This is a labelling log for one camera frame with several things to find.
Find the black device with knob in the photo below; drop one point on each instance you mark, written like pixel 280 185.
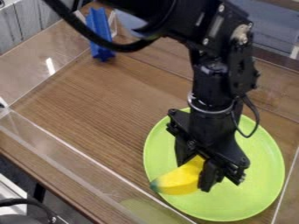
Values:
pixel 43 218

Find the green round plate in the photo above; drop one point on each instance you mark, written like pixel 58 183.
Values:
pixel 229 202

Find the yellow toy banana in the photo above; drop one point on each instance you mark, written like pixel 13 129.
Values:
pixel 181 181

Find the blue plastic bracket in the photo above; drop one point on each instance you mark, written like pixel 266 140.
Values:
pixel 98 24

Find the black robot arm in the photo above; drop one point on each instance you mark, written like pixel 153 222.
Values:
pixel 216 30

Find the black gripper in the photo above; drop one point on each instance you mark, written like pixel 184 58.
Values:
pixel 205 133

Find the clear acrylic enclosure wall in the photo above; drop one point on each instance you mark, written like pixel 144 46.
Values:
pixel 81 116

